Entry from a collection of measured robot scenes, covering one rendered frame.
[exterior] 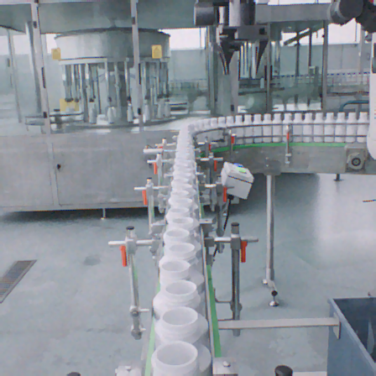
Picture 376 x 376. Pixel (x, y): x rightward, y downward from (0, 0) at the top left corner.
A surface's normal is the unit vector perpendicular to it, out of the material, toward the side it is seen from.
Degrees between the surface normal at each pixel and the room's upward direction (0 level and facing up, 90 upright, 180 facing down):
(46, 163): 90
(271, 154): 90
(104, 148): 90
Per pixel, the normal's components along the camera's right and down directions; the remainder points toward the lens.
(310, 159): -0.31, 0.24
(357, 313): 0.00, 0.24
